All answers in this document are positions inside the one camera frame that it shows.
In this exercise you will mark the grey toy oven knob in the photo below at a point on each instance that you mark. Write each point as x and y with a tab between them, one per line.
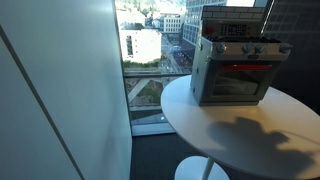
220	47
247	48
285	47
260	48

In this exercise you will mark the grey toy oven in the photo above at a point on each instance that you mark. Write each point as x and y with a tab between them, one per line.
203	76

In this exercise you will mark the white building outside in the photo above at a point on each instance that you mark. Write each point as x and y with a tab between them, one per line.
146	45

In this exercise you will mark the glass office tower outside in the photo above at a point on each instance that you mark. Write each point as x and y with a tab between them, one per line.
191	23

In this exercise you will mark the dark horizontal window rail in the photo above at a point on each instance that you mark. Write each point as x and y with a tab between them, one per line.
150	75

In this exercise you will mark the white table pedestal base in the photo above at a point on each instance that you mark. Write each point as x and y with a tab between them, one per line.
190	170

